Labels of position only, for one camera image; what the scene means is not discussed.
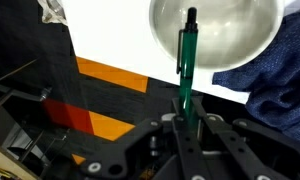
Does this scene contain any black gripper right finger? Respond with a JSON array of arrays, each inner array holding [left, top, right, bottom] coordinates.
[[191, 97, 300, 180]]

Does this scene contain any crumpled grey plastic sheet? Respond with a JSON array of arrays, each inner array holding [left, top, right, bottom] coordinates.
[[36, 0, 70, 26]]

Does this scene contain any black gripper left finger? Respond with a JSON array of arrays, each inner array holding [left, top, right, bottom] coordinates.
[[79, 97, 212, 180]]

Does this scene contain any light wooden board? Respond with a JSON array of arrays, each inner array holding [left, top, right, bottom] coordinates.
[[0, 139, 42, 180]]

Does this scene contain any blue cloth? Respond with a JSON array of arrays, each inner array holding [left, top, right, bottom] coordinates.
[[211, 7, 300, 145]]

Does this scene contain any green pen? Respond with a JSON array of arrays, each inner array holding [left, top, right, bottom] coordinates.
[[175, 6, 200, 125]]

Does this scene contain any black metal frame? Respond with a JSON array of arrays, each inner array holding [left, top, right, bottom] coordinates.
[[0, 59, 53, 113]]

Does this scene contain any white bowl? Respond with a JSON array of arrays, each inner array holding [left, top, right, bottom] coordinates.
[[148, 0, 286, 71]]

